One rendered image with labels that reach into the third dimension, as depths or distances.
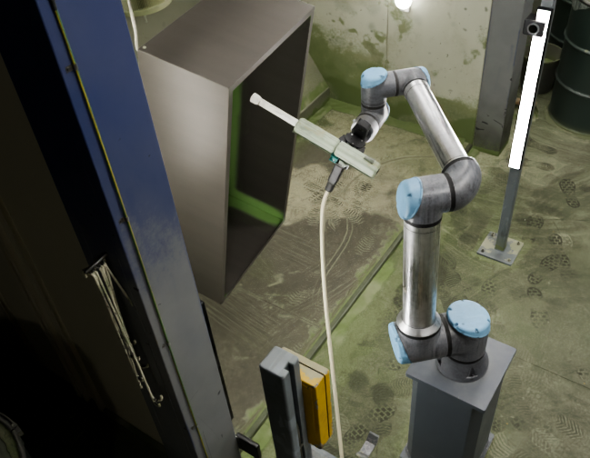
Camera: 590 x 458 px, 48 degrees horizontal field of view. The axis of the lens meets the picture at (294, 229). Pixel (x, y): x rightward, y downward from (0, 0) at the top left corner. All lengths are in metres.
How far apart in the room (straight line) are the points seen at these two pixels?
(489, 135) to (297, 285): 1.68
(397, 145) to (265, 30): 2.27
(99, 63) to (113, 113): 0.11
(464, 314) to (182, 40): 1.33
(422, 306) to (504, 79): 2.31
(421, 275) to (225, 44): 1.00
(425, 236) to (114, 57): 1.05
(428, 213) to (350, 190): 2.23
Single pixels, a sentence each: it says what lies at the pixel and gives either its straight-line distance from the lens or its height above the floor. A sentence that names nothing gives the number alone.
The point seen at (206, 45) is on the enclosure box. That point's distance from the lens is 2.30.
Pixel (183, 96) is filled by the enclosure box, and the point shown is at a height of 1.56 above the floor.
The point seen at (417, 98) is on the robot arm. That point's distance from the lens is 2.28.
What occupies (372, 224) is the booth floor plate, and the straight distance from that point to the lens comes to 3.91.
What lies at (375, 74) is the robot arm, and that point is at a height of 1.52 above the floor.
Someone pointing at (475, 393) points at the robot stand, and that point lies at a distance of 2.49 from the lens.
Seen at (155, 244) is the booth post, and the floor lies 1.61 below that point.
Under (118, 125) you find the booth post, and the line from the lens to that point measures 1.43.
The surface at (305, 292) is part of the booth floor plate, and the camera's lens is 3.55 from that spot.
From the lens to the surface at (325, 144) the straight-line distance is 2.17.
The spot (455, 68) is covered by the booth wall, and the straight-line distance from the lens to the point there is 4.33.
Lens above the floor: 2.71
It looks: 43 degrees down
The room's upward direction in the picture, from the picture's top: 6 degrees counter-clockwise
